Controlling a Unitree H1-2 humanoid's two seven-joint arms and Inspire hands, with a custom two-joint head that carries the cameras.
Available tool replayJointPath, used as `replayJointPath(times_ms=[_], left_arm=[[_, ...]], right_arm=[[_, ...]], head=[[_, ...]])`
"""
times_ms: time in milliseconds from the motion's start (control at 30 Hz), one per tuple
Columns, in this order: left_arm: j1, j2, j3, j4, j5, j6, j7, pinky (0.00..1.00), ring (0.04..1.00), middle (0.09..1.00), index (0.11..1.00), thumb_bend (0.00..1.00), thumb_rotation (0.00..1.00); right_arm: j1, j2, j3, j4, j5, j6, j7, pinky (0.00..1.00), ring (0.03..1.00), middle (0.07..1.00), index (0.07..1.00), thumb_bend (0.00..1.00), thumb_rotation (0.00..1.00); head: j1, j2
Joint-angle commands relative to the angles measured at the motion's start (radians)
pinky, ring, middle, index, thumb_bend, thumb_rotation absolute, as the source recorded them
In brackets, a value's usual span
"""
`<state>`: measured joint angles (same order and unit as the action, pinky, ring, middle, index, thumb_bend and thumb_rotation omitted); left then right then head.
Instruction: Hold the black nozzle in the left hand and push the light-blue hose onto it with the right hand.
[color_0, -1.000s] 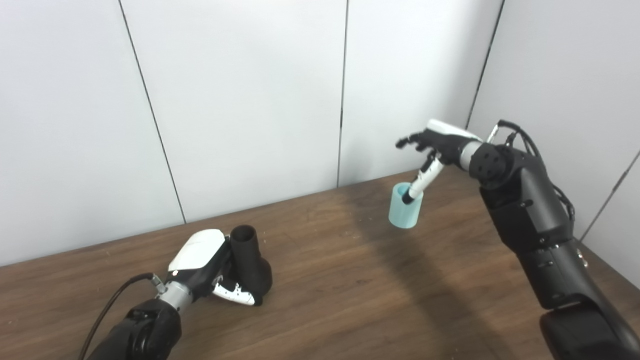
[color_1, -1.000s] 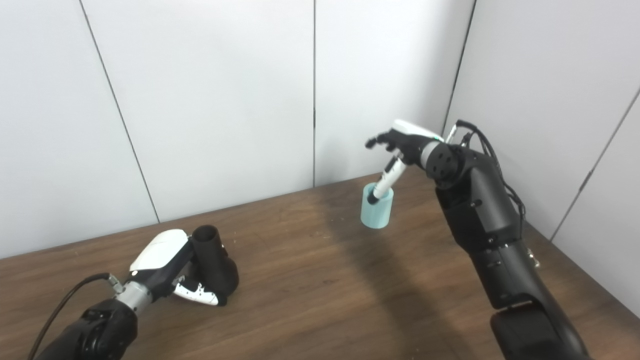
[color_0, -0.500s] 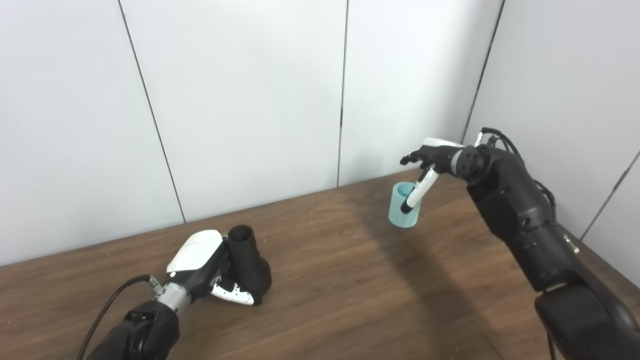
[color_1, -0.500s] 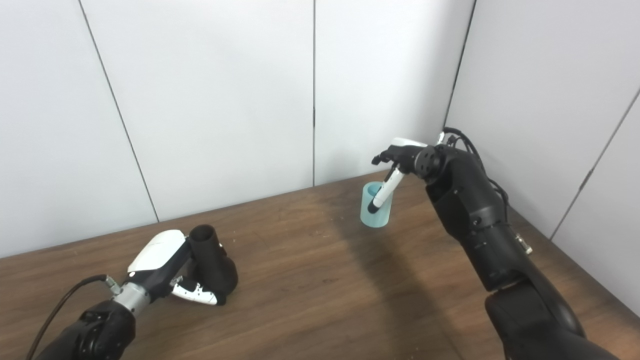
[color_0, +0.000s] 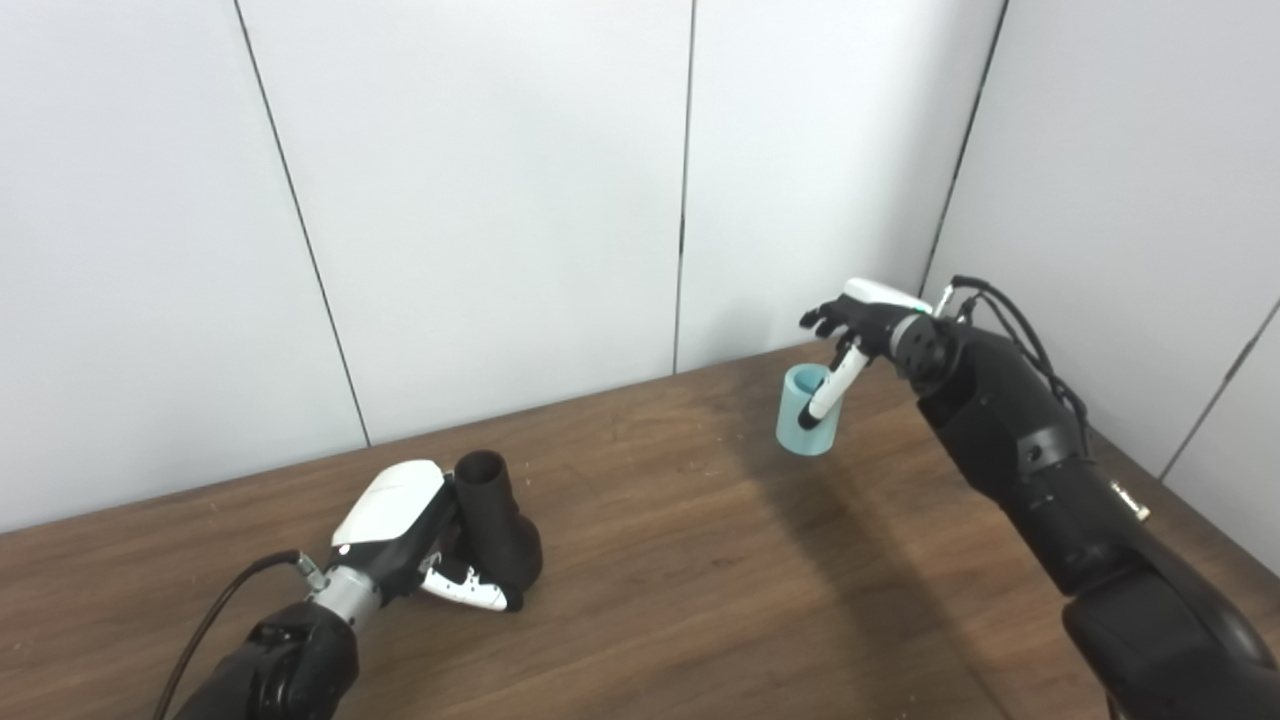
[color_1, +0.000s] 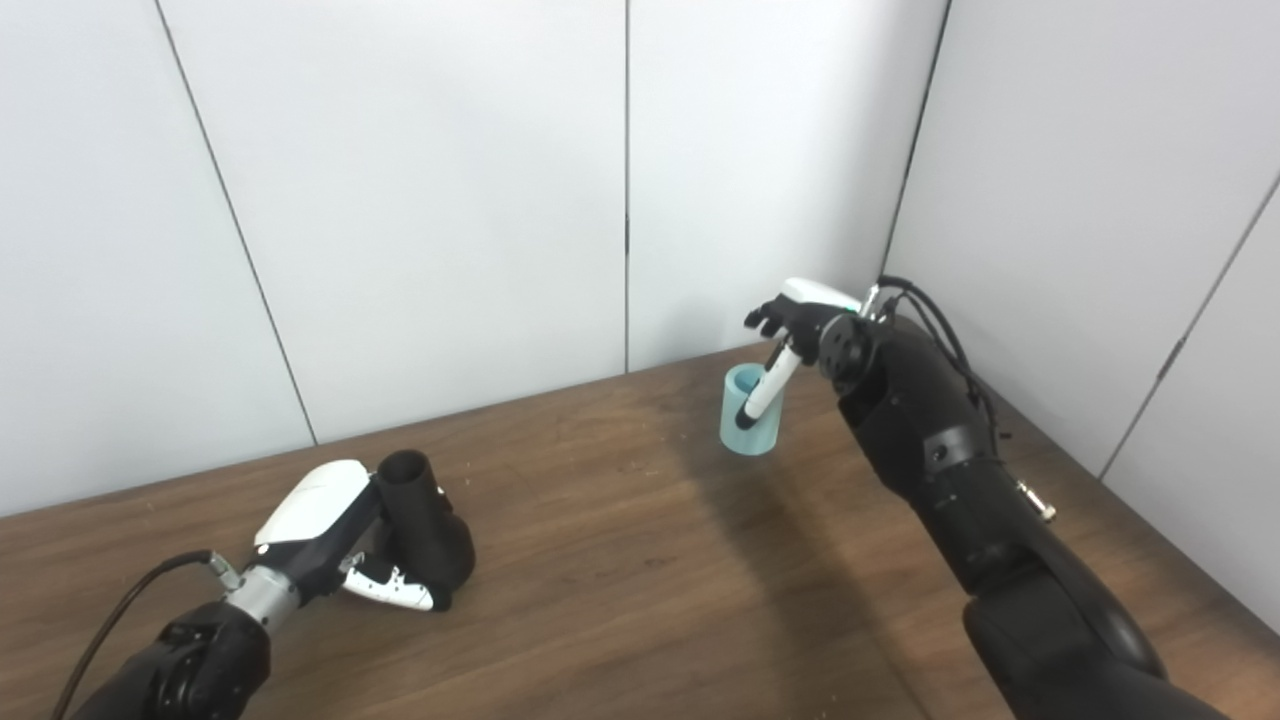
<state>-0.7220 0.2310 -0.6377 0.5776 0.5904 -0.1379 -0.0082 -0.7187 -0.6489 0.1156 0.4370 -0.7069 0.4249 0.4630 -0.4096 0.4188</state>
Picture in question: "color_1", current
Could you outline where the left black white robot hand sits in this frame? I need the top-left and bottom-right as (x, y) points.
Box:
(253, 460), (451, 613)

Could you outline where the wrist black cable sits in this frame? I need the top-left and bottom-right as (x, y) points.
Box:
(860, 275), (1006, 441)
(50, 550), (241, 720)

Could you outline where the light blue cylinder cup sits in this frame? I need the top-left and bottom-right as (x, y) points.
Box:
(720, 363), (783, 457)

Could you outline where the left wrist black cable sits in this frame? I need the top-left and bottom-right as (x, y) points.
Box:
(50, 550), (241, 720)

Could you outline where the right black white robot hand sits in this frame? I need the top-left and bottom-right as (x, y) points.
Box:
(735, 278), (866, 431)

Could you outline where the black flared nozzle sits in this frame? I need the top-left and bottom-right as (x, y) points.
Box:
(375, 450), (476, 611)

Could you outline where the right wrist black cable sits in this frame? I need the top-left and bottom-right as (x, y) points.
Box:
(860, 275), (1006, 441)

